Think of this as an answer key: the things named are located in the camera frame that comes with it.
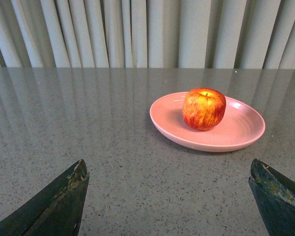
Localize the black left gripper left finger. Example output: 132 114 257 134
0 159 89 236

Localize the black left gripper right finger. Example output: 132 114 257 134
248 159 295 236

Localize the red yellow apple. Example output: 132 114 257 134
182 88 227 131

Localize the pink plate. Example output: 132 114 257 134
149 92 266 152

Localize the grey pleated curtain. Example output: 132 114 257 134
0 0 295 69

